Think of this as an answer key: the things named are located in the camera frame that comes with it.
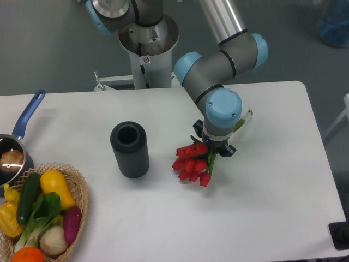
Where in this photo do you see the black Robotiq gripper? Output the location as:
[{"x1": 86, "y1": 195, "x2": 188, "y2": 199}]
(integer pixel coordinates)
[{"x1": 193, "y1": 120, "x2": 237, "y2": 158}]

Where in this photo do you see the red tulip bouquet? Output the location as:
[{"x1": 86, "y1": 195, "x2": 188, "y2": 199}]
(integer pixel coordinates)
[{"x1": 171, "y1": 109, "x2": 254, "y2": 187}]

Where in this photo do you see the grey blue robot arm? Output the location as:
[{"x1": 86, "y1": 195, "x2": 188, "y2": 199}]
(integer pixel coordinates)
[{"x1": 85, "y1": 1, "x2": 268, "y2": 157}]

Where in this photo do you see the dark grey ribbed vase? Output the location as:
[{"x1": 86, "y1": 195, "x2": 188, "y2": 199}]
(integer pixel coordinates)
[{"x1": 110, "y1": 121, "x2": 149, "y2": 178}]

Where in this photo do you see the woven wicker basket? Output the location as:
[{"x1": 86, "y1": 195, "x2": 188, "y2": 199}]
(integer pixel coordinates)
[{"x1": 10, "y1": 162, "x2": 89, "y2": 261}]

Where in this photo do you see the black device at table edge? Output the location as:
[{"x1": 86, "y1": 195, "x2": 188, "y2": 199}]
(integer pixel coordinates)
[{"x1": 328, "y1": 222, "x2": 348, "y2": 250}]

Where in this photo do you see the purple eggplant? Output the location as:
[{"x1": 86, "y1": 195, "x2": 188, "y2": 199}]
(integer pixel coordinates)
[{"x1": 63, "y1": 206, "x2": 82, "y2": 244}]

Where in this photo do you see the blue translucent container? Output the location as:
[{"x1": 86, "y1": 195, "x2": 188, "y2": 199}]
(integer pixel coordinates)
[{"x1": 317, "y1": 1, "x2": 348, "y2": 48}]

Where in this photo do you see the yellow squash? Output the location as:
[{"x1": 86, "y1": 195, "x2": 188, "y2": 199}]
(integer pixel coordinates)
[{"x1": 40, "y1": 169, "x2": 76, "y2": 211}]

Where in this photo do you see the green bok choy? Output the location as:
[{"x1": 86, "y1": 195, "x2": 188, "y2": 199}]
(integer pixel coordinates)
[{"x1": 14, "y1": 192, "x2": 61, "y2": 253}]

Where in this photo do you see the white garlic bulb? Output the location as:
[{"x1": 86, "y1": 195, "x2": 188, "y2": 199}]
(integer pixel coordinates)
[{"x1": 39, "y1": 225, "x2": 69, "y2": 257}]

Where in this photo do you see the green cucumber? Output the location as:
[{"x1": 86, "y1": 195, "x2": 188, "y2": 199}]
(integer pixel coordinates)
[{"x1": 16, "y1": 172, "x2": 40, "y2": 225}]

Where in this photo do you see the bread roll in saucepan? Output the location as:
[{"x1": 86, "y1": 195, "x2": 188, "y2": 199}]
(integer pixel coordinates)
[{"x1": 1, "y1": 150, "x2": 24, "y2": 173}]

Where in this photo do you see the orange fruit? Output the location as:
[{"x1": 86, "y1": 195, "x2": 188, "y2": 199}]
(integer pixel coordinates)
[{"x1": 11, "y1": 247, "x2": 45, "y2": 262}]

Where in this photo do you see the yellow bell pepper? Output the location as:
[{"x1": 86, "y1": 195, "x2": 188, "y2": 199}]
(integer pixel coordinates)
[{"x1": 1, "y1": 184, "x2": 24, "y2": 238}]

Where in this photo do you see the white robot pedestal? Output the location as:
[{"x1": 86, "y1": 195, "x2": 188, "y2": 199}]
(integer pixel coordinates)
[{"x1": 94, "y1": 15, "x2": 193, "y2": 92}]

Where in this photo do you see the white furniture frame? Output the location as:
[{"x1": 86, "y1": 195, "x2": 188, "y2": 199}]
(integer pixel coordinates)
[{"x1": 322, "y1": 93, "x2": 348, "y2": 145}]

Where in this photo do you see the blue handled saucepan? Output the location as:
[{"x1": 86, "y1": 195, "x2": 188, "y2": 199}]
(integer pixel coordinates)
[{"x1": 1, "y1": 90, "x2": 46, "y2": 197}]

